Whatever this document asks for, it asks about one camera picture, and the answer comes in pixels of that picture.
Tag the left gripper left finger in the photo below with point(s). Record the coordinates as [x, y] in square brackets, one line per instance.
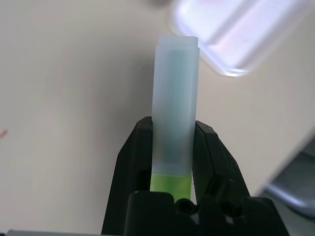
[133, 159]

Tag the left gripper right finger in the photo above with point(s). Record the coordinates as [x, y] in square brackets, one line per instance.
[216, 167]

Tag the green highlighter with clear cap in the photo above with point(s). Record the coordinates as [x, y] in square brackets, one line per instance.
[174, 98]

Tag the white hinged pencil case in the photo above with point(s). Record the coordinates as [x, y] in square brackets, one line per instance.
[221, 37]

